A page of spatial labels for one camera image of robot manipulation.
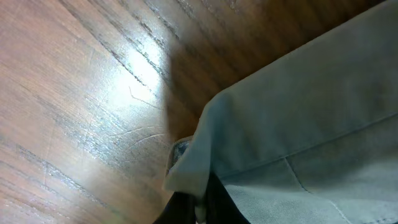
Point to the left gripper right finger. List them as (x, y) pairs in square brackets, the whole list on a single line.
[(220, 208)]

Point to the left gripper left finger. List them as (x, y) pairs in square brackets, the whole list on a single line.
[(180, 209)]

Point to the khaki green shorts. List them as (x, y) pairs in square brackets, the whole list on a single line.
[(310, 138)]

